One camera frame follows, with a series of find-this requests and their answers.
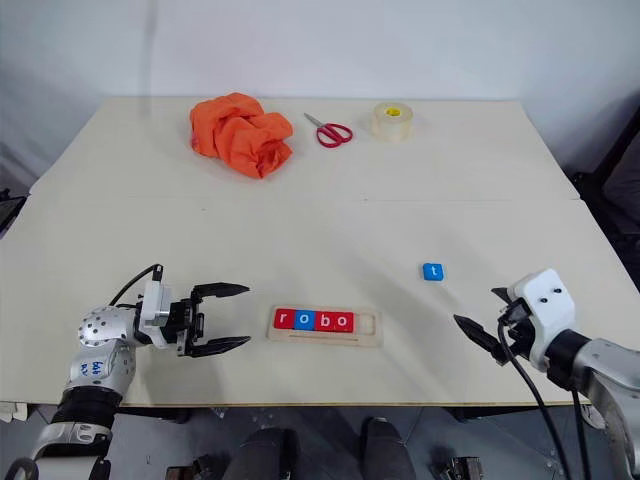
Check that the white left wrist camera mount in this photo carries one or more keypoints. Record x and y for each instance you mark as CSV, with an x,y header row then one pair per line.
x,y
152,300

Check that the blue letter tile t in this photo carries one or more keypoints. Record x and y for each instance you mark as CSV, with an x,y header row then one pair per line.
x,y
433,272

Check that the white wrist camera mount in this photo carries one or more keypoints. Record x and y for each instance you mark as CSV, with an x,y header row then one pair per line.
x,y
152,300
545,305

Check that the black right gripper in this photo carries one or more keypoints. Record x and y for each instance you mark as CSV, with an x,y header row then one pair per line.
x,y
520,315

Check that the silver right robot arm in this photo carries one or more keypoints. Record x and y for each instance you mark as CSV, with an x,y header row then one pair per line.
x,y
610,365

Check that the dark rounded shape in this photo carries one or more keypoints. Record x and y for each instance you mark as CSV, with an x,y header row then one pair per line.
x,y
387,450
267,455

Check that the wooden letter tray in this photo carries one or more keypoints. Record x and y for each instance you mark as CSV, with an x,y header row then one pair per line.
x,y
376,341

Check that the crumpled orange cloth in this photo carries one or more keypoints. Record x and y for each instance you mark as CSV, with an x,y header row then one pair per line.
x,y
235,135

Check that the black table support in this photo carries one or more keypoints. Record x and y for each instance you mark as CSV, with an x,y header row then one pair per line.
x,y
475,413

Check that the red letter tile o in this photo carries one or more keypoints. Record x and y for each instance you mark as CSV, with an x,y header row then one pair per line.
x,y
343,321

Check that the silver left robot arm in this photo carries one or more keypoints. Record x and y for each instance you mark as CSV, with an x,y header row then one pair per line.
x,y
105,325

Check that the blue letter tile o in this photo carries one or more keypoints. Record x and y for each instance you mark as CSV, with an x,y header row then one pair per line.
x,y
304,320

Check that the black bulky equipment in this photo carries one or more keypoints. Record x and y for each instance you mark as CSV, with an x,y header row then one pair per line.
x,y
625,200

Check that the red letter tile b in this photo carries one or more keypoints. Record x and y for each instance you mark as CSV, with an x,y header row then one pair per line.
x,y
325,321

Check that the red letter tile r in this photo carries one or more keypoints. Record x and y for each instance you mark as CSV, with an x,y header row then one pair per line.
x,y
284,320

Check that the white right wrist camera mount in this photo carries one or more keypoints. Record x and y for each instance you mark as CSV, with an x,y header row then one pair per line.
x,y
545,305

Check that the white clamp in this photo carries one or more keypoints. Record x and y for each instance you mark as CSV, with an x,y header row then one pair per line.
x,y
12,411

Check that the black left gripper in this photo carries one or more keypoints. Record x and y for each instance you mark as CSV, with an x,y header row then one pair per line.
x,y
187,322

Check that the clear packing tape roll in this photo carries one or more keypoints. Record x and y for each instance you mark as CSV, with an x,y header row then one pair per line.
x,y
392,130

